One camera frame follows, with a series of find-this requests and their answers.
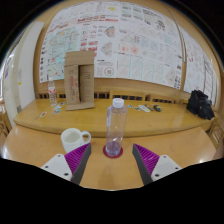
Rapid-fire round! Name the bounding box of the clear plastic water bottle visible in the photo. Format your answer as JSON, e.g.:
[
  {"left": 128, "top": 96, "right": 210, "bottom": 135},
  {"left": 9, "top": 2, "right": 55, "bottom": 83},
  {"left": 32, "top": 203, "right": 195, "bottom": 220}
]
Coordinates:
[{"left": 105, "top": 97, "right": 129, "bottom": 158}]

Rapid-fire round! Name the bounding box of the narrow printed wall poster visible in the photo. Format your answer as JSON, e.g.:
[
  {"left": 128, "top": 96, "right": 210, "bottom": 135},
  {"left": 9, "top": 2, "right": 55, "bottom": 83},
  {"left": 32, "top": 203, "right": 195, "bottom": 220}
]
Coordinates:
[{"left": 179, "top": 26, "right": 218, "bottom": 105}]

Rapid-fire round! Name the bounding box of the white mug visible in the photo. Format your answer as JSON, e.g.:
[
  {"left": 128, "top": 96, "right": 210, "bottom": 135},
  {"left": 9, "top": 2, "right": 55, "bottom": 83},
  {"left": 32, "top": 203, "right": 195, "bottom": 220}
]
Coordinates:
[{"left": 60, "top": 127, "right": 92, "bottom": 154}]

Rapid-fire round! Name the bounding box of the flat round red coaster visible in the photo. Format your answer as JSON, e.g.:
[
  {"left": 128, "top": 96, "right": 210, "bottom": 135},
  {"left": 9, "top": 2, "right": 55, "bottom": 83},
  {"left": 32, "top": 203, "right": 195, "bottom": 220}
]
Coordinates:
[{"left": 102, "top": 144, "right": 124, "bottom": 160}]

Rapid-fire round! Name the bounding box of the white remote control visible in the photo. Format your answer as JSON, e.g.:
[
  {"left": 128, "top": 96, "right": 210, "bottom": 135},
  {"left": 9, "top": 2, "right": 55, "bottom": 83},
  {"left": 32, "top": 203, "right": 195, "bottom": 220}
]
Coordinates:
[{"left": 137, "top": 104, "right": 152, "bottom": 114}]

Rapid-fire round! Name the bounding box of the small labelled plastic bottle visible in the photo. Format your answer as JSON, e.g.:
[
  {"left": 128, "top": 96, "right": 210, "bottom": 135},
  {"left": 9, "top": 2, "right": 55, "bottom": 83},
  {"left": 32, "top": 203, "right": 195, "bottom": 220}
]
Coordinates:
[{"left": 47, "top": 77, "right": 58, "bottom": 107}]

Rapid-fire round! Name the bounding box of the black bag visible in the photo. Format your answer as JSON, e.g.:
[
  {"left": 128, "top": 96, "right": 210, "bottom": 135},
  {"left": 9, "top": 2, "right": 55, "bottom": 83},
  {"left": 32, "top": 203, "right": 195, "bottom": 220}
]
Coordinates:
[{"left": 185, "top": 89, "right": 216, "bottom": 121}]

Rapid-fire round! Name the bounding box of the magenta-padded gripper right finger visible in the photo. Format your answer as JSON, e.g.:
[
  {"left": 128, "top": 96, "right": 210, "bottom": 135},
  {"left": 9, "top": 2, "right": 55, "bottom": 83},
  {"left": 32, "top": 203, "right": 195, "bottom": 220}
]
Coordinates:
[{"left": 131, "top": 143, "right": 183, "bottom": 186}]

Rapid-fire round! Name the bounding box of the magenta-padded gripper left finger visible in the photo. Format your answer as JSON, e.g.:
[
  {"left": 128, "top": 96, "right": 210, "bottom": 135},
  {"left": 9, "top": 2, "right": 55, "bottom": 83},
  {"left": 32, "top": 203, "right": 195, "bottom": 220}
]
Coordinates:
[{"left": 40, "top": 142, "right": 92, "bottom": 186}]

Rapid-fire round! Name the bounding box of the large printed wall poster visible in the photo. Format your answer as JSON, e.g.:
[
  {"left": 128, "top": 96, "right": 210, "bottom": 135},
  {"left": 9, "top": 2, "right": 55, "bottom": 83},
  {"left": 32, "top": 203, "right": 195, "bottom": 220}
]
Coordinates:
[{"left": 39, "top": 0, "right": 184, "bottom": 90}]

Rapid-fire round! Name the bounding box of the brown cardboard box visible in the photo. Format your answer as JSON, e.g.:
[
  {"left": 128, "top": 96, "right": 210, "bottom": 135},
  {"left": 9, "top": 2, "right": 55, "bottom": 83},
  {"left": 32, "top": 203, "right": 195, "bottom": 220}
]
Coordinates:
[{"left": 63, "top": 50, "right": 96, "bottom": 111}]

